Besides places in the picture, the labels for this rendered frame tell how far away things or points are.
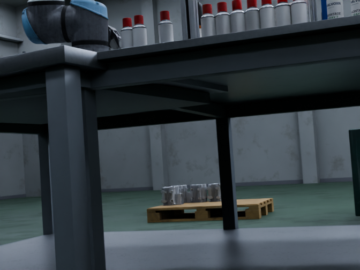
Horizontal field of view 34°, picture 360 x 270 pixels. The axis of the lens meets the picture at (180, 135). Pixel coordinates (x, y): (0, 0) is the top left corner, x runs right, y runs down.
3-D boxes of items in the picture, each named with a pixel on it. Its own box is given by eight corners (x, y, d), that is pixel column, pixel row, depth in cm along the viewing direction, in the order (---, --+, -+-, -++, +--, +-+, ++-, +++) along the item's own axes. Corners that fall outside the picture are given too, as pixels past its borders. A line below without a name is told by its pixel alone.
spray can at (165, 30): (177, 68, 211) (173, 12, 212) (172, 66, 206) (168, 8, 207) (164, 70, 213) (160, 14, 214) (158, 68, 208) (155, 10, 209)
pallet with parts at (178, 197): (277, 211, 611) (275, 179, 612) (257, 219, 537) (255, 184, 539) (175, 214, 654) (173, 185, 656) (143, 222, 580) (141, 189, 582)
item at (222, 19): (235, 61, 205) (231, 3, 206) (231, 59, 200) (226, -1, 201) (220, 64, 206) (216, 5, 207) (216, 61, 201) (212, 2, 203)
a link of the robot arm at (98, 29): (103, 38, 181) (102, -6, 181) (60, 41, 183) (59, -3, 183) (113, 44, 193) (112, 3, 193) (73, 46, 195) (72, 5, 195)
